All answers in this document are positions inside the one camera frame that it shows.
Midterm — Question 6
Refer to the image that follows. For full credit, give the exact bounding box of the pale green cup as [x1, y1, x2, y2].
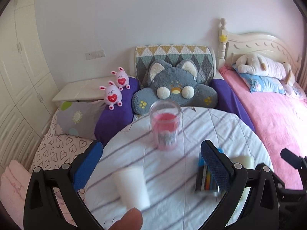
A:
[231, 155, 255, 206]

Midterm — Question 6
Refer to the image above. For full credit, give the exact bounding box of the black blue cool towel can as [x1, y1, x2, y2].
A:
[195, 153, 224, 197]

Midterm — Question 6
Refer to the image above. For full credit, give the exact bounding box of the white paper cup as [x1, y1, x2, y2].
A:
[113, 166, 150, 210]

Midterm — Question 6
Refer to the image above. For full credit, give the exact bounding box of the clear jar with pink paper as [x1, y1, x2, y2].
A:
[149, 100, 182, 151]

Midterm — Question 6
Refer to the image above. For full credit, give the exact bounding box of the left hand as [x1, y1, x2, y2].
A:
[109, 208, 143, 230]

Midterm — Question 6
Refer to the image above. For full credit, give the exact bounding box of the folded pink blanket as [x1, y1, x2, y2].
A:
[1, 160, 31, 229]

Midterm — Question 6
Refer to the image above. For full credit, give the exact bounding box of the pink fleece bed cover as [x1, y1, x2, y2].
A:
[219, 66, 306, 190]

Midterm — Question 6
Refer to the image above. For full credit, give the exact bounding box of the heart pattern bed sheet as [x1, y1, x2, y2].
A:
[29, 112, 94, 172]

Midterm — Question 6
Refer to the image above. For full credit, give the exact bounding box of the blue cartoon pillow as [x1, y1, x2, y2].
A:
[232, 64, 286, 94]

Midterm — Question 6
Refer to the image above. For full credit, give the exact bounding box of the white grey striped quilt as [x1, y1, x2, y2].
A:
[85, 108, 272, 229]

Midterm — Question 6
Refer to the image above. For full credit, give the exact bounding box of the grey flower pillow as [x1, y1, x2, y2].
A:
[55, 100, 106, 139]

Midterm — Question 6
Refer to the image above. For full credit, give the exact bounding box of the white pink plush dog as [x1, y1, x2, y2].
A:
[235, 53, 295, 87]

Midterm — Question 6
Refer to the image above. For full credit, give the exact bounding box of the cream wardrobe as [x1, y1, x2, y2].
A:
[1, 1, 58, 169]

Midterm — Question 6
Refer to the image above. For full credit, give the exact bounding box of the purple blanket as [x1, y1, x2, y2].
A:
[94, 77, 255, 146]

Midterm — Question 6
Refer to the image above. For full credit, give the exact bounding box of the cream wooden headboard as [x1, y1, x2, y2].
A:
[216, 18, 306, 90]

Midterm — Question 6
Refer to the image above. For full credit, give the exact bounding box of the cream side bed headboard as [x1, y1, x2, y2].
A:
[52, 76, 115, 107]

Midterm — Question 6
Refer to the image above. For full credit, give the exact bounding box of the front pink bunny toy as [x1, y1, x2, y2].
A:
[99, 81, 123, 111]

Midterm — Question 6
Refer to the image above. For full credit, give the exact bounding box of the pink bunny toy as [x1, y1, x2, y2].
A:
[111, 67, 131, 91]
[99, 81, 123, 111]

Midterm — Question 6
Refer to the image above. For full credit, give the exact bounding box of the green diamond quilted pillow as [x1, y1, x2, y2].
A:
[135, 45, 216, 89]

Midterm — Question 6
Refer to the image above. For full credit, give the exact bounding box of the grey cat plush cushion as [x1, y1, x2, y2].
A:
[132, 60, 218, 115]

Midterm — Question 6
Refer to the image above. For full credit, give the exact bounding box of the rear pink bunny toy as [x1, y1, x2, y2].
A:
[111, 67, 131, 91]

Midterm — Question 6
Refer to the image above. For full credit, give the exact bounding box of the white wall socket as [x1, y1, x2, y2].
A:
[85, 50, 105, 60]

